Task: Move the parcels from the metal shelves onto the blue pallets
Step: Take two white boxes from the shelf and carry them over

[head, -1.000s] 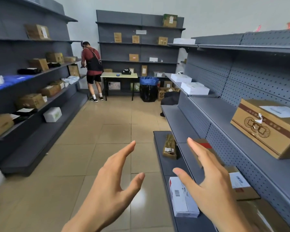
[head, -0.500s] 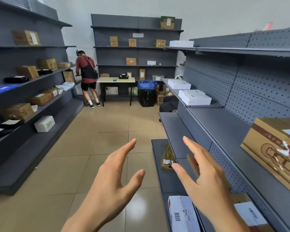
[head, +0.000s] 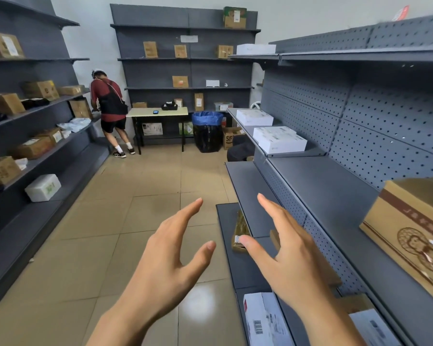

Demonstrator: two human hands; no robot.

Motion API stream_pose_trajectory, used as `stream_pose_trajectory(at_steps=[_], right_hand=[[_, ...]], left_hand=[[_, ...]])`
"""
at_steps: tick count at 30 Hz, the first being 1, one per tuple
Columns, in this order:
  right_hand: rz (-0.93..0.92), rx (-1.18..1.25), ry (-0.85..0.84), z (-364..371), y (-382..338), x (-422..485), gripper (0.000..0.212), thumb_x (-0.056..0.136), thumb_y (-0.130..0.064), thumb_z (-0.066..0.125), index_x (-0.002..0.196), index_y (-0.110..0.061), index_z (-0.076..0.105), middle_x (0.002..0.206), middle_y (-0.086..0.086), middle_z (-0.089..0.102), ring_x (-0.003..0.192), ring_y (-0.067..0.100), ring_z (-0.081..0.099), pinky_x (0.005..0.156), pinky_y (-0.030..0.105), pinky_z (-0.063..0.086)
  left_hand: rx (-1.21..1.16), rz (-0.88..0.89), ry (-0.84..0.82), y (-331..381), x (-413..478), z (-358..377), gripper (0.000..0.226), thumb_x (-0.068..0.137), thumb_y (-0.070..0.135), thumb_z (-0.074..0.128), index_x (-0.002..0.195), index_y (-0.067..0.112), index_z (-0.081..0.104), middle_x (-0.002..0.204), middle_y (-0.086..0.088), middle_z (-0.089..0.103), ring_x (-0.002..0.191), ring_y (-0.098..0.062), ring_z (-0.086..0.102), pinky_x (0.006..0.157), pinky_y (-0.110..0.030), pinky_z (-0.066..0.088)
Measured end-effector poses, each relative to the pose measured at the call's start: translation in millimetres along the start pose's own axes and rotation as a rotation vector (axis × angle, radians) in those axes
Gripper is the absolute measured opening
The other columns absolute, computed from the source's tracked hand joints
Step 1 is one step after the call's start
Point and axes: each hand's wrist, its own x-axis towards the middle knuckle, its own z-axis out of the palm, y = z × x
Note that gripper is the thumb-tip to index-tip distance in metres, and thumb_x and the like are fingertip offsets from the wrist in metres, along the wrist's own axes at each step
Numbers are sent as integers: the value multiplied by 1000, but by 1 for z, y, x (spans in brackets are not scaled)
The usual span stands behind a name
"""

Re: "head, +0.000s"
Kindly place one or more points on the person's left hand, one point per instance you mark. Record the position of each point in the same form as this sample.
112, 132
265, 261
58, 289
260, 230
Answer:
162, 273

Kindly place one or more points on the person's right hand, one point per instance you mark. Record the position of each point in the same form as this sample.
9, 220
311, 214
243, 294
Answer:
299, 273

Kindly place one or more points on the brown box red label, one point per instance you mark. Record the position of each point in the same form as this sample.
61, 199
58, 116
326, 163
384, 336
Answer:
333, 273

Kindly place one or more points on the white box barcode label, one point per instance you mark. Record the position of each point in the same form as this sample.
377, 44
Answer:
267, 320

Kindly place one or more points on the small gold packet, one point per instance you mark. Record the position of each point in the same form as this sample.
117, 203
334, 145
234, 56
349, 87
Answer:
240, 227

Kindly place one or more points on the brown box red striped sticker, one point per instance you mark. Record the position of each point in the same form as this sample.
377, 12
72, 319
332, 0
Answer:
375, 327

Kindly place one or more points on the large printed cardboard box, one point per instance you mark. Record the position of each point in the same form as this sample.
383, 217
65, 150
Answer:
407, 227

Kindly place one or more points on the small white labelled box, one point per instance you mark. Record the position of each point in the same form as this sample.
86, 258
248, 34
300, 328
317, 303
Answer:
274, 132
285, 144

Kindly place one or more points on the large white box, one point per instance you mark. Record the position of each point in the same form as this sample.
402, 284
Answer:
254, 117

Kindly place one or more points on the plain white box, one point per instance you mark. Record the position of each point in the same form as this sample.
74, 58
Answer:
256, 49

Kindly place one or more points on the person's left forearm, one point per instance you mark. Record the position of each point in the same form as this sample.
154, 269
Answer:
119, 331

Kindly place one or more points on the person's right forearm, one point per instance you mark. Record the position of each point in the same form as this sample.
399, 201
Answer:
332, 327

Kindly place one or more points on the white printed bag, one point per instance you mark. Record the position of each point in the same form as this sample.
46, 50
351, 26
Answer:
152, 128

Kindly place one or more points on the white foam box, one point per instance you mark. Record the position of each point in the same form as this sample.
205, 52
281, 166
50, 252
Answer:
43, 188

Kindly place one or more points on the green plastic bag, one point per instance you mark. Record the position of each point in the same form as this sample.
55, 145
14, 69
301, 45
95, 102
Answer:
186, 128

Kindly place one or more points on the open cardboard carton black logo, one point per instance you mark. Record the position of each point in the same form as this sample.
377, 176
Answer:
231, 138

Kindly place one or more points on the pale green table black legs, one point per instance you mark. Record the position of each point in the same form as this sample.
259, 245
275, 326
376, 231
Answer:
158, 112

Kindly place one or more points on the blue bin liner bag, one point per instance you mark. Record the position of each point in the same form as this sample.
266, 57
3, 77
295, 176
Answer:
207, 118

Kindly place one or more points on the black label printer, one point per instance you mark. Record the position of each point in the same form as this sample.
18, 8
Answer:
169, 106

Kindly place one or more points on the plain cardboard carton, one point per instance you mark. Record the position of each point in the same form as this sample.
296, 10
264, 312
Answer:
139, 105

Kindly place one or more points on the pile of white plastic bags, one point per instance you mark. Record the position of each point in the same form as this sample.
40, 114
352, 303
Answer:
74, 124

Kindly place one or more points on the tall brown carton white label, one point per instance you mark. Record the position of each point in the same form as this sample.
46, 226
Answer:
199, 102

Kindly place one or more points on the white headset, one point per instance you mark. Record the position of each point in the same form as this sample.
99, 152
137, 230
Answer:
254, 103
99, 72

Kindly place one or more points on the black chest bag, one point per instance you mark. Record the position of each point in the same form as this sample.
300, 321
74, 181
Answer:
113, 102

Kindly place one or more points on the pale carton white label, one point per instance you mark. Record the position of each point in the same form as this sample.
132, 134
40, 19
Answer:
223, 106

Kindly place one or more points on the white folded packet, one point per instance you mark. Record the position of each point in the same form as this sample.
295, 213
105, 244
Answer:
21, 163

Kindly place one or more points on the brown carton red label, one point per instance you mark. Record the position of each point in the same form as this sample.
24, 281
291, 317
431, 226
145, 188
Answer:
180, 82

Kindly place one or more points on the group of brown cartons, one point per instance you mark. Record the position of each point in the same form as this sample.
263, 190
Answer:
39, 90

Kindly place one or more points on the small brown carton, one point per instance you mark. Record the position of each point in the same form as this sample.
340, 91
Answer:
180, 51
225, 51
150, 49

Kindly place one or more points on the white paper sign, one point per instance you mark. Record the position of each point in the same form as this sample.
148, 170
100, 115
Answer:
189, 38

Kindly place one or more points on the dark storage rack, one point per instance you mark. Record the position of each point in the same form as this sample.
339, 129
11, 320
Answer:
148, 14

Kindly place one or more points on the green topped brown carton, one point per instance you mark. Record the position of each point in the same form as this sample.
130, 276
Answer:
234, 17

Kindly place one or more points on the red white printed packet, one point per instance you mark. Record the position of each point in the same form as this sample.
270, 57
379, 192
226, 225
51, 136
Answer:
401, 13

